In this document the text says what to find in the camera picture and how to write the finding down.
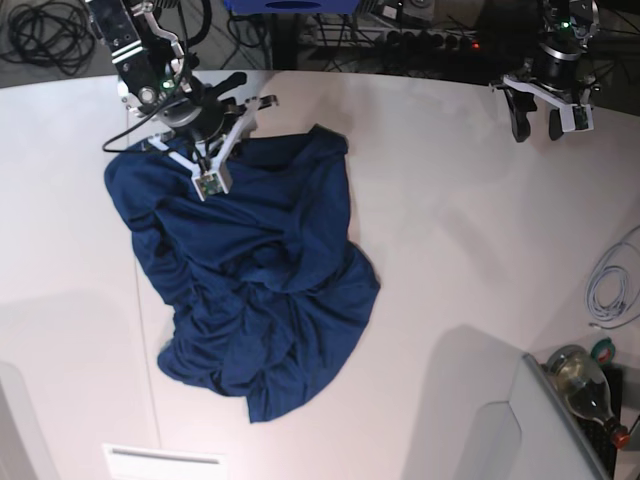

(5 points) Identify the dark blue t-shirt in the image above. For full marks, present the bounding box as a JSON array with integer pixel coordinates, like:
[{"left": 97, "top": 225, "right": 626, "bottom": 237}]
[{"left": 104, "top": 126, "right": 380, "bottom": 423}]

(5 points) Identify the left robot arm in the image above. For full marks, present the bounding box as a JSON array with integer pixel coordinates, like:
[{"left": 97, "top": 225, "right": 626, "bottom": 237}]
[{"left": 497, "top": 1, "right": 600, "bottom": 143}]

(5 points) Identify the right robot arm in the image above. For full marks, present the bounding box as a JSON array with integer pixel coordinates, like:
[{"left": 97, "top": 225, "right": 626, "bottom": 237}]
[{"left": 86, "top": 1, "right": 277, "bottom": 143}]

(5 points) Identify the black power strip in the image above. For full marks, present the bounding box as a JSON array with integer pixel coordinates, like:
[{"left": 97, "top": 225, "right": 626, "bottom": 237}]
[{"left": 384, "top": 29, "right": 481, "bottom": 54}]

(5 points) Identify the coiled light grey cable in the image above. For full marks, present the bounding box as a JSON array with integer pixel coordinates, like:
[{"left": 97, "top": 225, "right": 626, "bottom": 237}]
[{"left": 585, "top": 234, "right": 640, "bottom": 331}]

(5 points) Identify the blue plastic bin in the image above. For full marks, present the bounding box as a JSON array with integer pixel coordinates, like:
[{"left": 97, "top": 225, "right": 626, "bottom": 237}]
[{"left": 224, "top": 0, "right": 359, "bottom": 15}]

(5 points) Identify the coiled black cable on floor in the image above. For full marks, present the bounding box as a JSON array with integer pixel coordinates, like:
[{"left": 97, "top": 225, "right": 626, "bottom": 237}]
[{"left": 0, "top": 0, "right": 99, "bottom": 77}]

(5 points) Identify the green tape roll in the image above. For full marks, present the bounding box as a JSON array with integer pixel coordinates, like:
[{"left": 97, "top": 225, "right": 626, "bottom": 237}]
[{"left": 590, "top": 337, "right": 616, "bottom": 366}]

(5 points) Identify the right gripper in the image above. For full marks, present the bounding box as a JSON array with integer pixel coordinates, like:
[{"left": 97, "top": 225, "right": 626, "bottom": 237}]
[{"left": 154, "top": 72, "right": 279, "bottom": 143}]

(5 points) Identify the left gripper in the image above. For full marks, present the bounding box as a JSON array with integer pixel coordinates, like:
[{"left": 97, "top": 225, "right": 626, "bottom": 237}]
[{"left": 504, "top": 47, "right": 582, "bottom": 143}]

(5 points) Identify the clear plastic bottle red cap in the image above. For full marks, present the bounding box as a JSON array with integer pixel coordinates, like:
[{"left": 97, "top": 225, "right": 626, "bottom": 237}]
[{"left": 547, "top": 345, "right": 630, "bottom": 449}]

